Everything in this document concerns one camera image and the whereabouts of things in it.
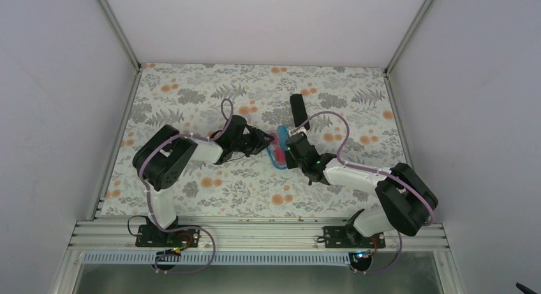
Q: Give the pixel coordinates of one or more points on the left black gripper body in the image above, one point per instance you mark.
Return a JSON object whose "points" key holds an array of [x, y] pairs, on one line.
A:
{"points": [[251, 146]]}

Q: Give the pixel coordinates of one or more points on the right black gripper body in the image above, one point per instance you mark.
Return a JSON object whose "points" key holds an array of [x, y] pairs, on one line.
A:
{"points": [[291, 164]]}

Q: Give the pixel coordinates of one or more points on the black glasses pouch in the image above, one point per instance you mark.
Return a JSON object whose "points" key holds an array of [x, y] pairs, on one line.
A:
{"points": [[298, 108]]}

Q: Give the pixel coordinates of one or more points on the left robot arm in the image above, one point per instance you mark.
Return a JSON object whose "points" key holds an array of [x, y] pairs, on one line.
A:
{"points": [[162, 159]]}

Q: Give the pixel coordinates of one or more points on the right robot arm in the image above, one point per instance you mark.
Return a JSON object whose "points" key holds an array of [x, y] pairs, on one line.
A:
{"points": [[406, 202]]}

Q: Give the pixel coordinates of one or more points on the floral table mat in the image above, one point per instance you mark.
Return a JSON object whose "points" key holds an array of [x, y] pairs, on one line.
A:
{"points": [[350, 110]]}

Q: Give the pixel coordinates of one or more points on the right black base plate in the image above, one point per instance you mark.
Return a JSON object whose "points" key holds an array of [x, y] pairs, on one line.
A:
{"points": [[342, 237]]}

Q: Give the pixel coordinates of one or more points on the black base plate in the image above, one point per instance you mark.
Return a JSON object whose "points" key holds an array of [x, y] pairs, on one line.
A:
{"points": [[342, 237], [149, 235]]}

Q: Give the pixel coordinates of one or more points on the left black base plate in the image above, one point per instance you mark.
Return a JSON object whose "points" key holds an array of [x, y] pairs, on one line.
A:
{"points": [[149, 235]]}

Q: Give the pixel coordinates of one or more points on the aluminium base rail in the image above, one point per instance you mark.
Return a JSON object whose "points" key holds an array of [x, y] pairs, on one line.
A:
{"points": [[250, 236]]}

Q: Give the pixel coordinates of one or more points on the white slotted cable duct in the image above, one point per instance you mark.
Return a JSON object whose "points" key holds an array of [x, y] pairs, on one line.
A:
{"points": [[220, 258]]}

